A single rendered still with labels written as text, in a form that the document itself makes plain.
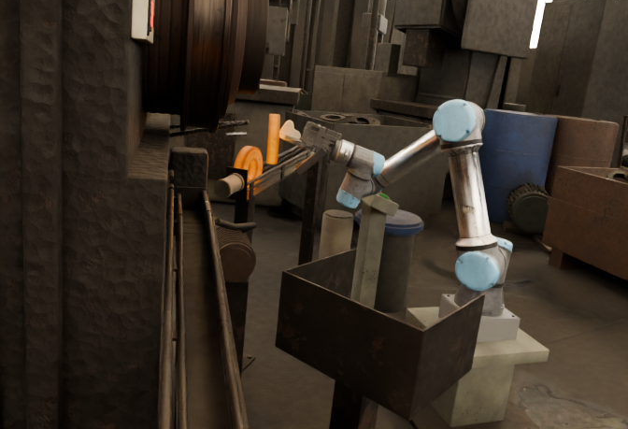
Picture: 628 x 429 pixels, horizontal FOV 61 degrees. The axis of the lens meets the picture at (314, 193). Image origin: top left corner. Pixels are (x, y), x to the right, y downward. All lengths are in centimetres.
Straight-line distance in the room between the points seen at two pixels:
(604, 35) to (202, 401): 551
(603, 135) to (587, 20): 157
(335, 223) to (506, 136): 265
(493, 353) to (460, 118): 69
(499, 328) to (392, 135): 209
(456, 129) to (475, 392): 81
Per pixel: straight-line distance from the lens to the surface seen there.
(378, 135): 354
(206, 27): 103
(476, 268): 156
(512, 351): 175
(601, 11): 594
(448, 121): 153
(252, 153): 176
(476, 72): 509
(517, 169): 449
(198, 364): 84
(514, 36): 499
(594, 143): 480
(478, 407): 186
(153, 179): 79
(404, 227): 239
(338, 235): 203
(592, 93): 593
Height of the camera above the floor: 104
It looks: 13 degrees down
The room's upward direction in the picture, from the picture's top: 6 degrees clockwise
